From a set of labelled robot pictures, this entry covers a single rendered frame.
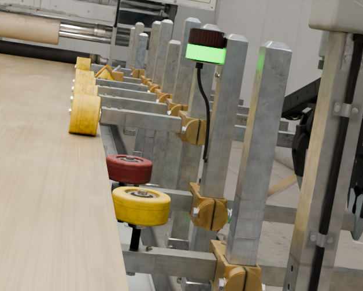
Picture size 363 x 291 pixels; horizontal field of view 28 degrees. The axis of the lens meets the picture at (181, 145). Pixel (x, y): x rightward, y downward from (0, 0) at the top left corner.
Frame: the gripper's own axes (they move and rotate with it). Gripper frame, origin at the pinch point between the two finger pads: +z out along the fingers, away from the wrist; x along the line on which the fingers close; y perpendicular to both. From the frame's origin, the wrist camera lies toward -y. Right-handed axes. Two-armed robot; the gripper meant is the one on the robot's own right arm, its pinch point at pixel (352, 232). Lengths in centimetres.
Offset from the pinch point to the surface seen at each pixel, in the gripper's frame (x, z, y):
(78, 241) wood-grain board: -48, -8, -50
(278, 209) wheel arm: -1.5, -3.2, -14.9
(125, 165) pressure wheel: -3.8, -8.3, -42.5
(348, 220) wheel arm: -1.5, -2.5, -1.8
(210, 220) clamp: -8.4, -1.8, -28.0
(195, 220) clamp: -6.5, -0.9, -30.1
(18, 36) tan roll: 252, -19, -81
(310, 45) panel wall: 575, -37, 173
